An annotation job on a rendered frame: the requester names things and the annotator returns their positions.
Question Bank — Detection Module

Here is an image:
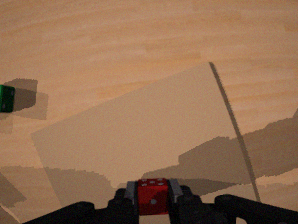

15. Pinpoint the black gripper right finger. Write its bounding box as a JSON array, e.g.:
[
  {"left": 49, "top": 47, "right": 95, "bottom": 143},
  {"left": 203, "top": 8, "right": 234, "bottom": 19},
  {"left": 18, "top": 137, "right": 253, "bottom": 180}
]
[{"left": 167, "top": 179, "right": 298, "bottom": 224}]

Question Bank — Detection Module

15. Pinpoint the tan flat mat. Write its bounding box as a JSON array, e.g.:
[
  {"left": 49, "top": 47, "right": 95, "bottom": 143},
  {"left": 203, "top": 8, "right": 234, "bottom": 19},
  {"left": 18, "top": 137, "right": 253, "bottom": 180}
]
[{"left": 31, "top": 62, "right": 257, "bottom": 209}]

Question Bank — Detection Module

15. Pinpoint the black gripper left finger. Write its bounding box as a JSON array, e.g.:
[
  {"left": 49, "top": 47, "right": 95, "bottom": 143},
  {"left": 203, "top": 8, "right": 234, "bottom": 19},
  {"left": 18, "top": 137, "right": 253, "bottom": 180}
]
[{"left": 22, "top": 181, "right": 139, "bottom": 224}]

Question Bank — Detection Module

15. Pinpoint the red die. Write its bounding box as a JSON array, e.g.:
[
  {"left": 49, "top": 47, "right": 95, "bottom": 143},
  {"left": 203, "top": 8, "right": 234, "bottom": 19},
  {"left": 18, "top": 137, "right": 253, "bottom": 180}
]
[{"left": 137, "top": 178, "right": 169, "bottom": 216}]

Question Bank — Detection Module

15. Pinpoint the green die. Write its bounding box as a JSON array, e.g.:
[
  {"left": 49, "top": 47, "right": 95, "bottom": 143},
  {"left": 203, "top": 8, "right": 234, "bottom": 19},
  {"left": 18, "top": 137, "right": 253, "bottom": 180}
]
[{"left": 0, "top": 85, "right": 15, "bottom": 113}]

